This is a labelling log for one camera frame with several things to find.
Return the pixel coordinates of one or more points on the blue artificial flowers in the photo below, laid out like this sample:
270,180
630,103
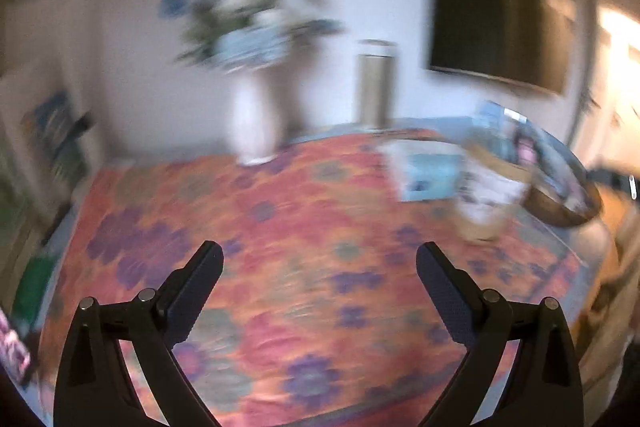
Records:
237,34

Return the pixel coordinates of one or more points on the gold steel thermos tumbler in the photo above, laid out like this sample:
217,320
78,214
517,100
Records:
376,73

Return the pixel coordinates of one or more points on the black wall television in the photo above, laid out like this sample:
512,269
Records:
523,42

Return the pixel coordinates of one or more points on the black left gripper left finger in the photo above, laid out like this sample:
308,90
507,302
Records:
94,388

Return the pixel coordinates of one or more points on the round woven brown basket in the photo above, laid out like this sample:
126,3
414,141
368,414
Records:
557,189

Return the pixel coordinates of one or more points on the white ribbed ceramic vase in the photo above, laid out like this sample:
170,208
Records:
256,125

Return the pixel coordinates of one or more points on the green packet at table edge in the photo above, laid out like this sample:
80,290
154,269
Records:
31,290

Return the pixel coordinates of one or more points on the brown calligraphy paper box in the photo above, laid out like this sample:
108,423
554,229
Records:
489,191

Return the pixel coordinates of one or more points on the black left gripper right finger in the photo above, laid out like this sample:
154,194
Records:
543,387

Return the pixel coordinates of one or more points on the light blue tissue pack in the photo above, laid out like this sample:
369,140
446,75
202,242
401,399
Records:
422,169

